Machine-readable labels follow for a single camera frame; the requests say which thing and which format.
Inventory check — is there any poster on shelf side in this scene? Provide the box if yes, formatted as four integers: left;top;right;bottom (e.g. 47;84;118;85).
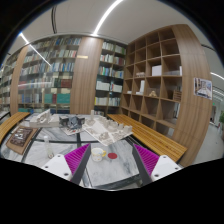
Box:
194;78;212;100

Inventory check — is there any white architectural model board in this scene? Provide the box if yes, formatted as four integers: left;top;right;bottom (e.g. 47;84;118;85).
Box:
83;116;132;146

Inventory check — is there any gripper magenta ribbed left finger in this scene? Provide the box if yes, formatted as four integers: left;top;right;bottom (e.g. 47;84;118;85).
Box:
41;143;92;185

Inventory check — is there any dark grey building model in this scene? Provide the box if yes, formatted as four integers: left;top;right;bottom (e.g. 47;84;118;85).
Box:
59;115;85;130

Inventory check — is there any clear plastic water bottle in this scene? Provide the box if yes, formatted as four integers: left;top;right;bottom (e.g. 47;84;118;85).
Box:
44;135;54;159

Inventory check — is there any glass-front bookcase left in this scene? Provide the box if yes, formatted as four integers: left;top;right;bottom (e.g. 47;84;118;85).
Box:
0;35;82;114

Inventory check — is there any brown framed model board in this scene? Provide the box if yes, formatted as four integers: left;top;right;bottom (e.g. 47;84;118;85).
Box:
6;126;37;155

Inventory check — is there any bookshelf with books centre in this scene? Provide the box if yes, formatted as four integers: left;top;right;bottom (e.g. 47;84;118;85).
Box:
94;40;126;116

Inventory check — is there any green potted plant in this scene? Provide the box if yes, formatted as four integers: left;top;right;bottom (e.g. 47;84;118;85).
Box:
219;111;224;131

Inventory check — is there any wooden bench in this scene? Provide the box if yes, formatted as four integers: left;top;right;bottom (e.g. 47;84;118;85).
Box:
108;114;187;162
0;112;30;144

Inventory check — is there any white box on shelf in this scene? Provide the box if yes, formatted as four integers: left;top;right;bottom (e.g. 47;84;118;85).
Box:
152;65;162;76

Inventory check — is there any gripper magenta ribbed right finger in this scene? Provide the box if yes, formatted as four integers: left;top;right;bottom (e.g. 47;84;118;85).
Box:
132;143;183;183

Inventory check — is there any small tan figurine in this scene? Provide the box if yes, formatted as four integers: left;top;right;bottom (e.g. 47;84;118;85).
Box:
149;91;157;97

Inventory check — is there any red round coaster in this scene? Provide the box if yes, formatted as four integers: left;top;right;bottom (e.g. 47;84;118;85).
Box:
108;153;117;159

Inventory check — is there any white building model left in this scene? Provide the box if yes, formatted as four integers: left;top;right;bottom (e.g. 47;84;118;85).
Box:
30;110;59;128

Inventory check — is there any white mug with yellow handle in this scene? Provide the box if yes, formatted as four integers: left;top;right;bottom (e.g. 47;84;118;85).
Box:
91;148;106;162

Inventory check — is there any wooden bench left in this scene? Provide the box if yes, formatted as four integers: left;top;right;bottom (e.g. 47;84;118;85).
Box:
0;112;30;144

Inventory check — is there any open wooden cube shelf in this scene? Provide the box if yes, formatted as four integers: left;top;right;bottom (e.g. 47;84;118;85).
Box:
119;24;212;167

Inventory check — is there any wooden bench right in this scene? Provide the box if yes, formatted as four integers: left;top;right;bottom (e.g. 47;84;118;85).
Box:
108;114;187;162

